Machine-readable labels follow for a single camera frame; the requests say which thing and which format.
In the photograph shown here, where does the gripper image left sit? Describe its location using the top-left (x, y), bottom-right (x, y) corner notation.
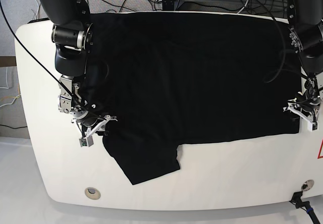
top-left (70, 108), bottom-right (118, 137)

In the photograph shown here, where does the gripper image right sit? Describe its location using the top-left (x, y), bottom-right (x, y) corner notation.
top-left (283, 91), bottom-right (321, 123)

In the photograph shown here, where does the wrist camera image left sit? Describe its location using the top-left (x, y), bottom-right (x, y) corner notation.
top-left (79, 136), bottom-right (94, 147)

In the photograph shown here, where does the silver table grommet left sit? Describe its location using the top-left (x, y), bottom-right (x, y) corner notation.
top-left (85, 187), bottom-right (101, 200)

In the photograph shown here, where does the black T-shirt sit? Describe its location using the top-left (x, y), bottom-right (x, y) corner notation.
top-left (85, 12), bottom-right (301, 185)

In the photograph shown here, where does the black clamp with cable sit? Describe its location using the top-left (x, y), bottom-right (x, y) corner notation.
top-left (290, 191), bottom-right (320, 224)

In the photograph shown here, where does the silver table grommet right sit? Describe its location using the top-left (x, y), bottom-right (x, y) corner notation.
top-left (301, 180), bottom-right (314, 192)

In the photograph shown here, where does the silver table grommet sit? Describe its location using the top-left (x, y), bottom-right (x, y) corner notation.
top-left (301, 180), bottom-right (314, 192)
top-left (85, 187), bottom-right (101, 200)

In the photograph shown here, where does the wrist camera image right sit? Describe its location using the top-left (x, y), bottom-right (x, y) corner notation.
top-left (307, 122), bottom-right (318, 132)

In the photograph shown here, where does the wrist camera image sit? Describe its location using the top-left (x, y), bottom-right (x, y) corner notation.
top-left (79, 136), bottom-right (94, 147)
top-left (307, 122), bottom-right (318, 132)

